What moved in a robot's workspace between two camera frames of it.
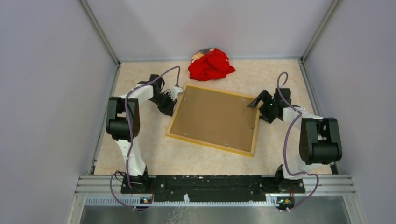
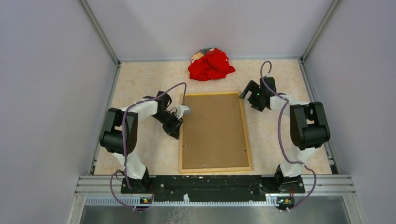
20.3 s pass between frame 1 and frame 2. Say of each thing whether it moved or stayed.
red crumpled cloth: stayed
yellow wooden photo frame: moved
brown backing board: moved
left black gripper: moved
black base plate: stayed
